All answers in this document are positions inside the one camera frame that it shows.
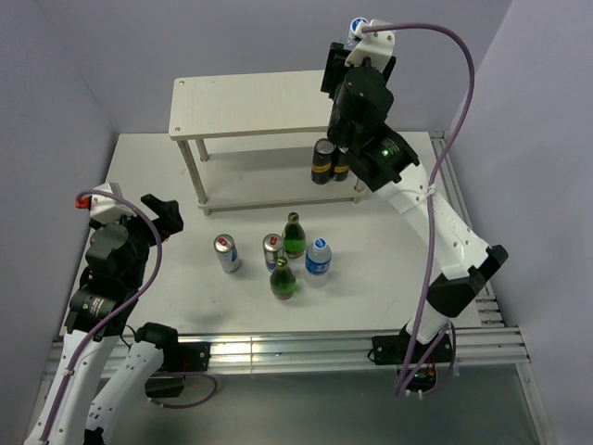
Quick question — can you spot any blue label water bottle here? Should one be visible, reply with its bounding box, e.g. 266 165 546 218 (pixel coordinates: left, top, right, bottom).
340 17 370 51
305 237 332 287

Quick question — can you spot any blue silver energy can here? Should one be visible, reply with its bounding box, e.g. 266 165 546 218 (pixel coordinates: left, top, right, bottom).
262 234 284 272
213 234 241 273

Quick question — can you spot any green glass bottle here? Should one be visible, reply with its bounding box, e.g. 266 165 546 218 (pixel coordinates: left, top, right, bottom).
270 256 297 299
283 211 307 259

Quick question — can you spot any green glass bottle front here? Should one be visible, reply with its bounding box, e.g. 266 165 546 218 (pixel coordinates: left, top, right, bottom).
270 256 297 299

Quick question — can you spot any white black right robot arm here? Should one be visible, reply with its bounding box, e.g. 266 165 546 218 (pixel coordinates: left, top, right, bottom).
321 43 509 362

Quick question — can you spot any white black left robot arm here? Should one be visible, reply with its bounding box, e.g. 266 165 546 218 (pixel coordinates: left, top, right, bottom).
25 188 184 444

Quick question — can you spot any white two-tier shelf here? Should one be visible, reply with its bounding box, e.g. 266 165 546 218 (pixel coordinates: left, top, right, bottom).
169 70 365 215

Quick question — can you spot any black Schweppes can right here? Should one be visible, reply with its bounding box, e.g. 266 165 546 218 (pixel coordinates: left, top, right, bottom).
331 148 349 182

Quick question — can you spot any black schweppes can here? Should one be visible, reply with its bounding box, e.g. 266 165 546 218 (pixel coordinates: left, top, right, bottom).
310 138 335 184
331 148 349 182

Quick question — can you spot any black Schweppes can left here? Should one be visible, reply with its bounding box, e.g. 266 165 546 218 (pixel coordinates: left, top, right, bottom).
310 138 335 184

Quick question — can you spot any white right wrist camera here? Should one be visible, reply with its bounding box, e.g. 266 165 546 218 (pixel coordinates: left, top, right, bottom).
347 19 396 69

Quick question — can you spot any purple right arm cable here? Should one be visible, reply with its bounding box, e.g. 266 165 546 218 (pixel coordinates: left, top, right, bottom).
362 22 476 398

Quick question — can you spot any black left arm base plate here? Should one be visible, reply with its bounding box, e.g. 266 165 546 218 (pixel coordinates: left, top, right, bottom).
159 342 210 373

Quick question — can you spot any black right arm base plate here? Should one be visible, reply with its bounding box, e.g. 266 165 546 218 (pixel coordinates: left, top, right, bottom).
370 333 458 370

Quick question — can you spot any aluminium rail frame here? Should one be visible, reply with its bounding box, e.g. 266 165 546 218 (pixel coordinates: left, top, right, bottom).
22 131 557 445

